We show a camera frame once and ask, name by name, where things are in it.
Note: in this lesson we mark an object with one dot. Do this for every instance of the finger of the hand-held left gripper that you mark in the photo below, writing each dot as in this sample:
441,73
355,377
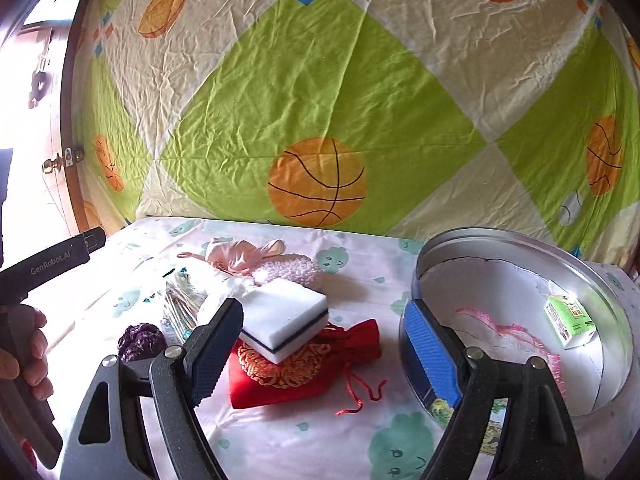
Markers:
92,241

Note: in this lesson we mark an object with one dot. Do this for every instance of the pink satin pouch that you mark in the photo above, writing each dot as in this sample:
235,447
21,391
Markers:
235,257

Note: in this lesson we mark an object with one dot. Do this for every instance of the clear plastic packet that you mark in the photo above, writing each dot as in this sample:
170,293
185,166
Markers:
180,305

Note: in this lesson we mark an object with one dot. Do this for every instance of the basketball print hanging sheet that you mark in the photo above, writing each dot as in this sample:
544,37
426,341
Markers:
320,85

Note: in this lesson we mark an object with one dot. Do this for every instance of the wooden door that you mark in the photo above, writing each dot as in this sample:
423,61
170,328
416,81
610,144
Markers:
35,60

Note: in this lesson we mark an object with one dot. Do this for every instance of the pink fluffy pad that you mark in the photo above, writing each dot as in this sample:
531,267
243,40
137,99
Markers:
295,270

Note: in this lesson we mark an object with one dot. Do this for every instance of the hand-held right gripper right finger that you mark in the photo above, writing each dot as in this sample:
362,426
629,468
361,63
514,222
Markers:
431,355

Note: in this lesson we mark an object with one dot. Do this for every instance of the dark door ornament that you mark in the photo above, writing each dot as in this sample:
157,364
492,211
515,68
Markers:
40,82

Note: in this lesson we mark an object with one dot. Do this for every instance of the white sponge block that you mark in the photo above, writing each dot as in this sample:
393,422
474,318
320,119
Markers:
285,310

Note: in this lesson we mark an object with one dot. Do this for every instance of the brass door knob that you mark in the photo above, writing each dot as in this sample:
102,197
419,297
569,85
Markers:
55,162

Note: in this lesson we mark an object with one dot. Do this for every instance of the round metal tin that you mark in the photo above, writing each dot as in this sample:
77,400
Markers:
600,320

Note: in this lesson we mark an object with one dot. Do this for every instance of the person's left hand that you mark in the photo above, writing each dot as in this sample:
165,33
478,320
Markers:
30,340

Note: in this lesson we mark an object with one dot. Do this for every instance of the small green white carton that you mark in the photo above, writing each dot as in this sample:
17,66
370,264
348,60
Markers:
570,321

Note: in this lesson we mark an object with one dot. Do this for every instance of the purple scrunchie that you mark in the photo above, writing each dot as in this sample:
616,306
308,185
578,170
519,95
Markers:
142,342

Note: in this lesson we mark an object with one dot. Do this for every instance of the white pink-edged handkerchief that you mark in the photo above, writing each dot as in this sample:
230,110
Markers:
490,332

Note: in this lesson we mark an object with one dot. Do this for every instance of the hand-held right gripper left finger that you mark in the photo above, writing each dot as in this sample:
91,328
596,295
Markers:
216,355

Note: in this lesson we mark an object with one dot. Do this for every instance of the cloud print bed sheet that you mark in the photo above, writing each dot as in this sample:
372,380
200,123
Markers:
310,435

